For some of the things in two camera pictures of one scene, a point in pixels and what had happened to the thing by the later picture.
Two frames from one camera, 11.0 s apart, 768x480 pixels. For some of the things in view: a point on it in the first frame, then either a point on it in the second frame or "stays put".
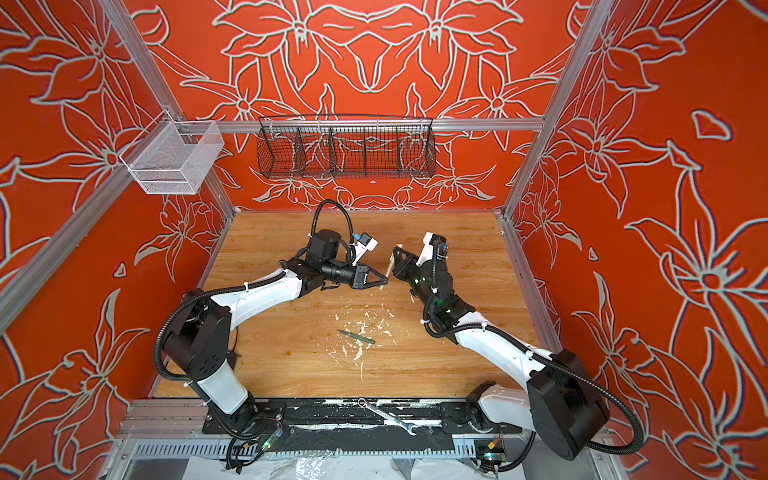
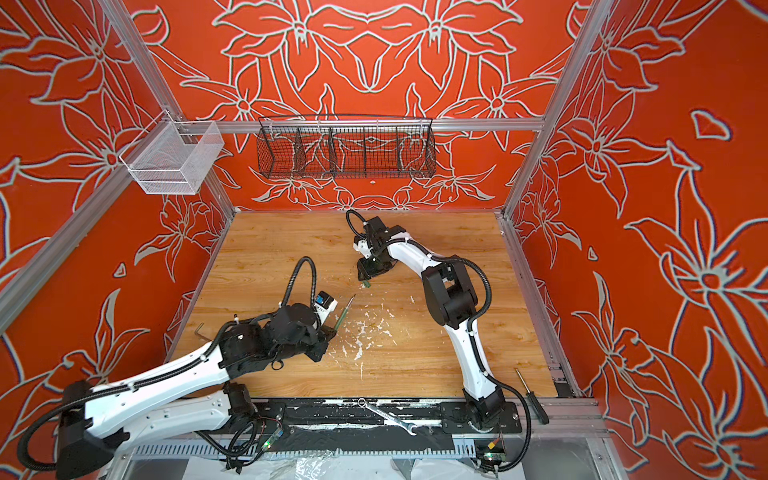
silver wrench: (407, 426) stays put
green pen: (357, 336) → (344, 313)
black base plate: (364, 416) stays put
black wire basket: (346, 147) stays put
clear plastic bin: (173, 157) stays put
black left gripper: (358, 276) → (327, 333)
